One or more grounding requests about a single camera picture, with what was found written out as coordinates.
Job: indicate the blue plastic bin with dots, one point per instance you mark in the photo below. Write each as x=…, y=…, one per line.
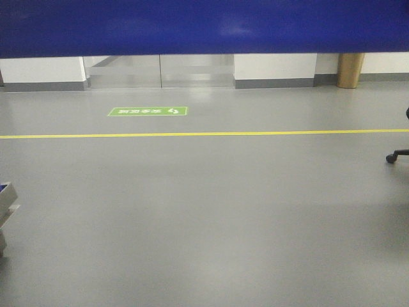
x=36, y=29

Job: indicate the green floor sign sticker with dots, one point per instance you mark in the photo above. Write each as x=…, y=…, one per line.
x=149, y=111

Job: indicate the stainless steel double door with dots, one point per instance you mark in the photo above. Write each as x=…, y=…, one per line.
x=160, y=71

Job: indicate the gold cylindrical column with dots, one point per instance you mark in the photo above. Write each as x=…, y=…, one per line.
x=348, y=70

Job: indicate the black office chair base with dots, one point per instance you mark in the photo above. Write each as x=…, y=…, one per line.
x=392, y=158

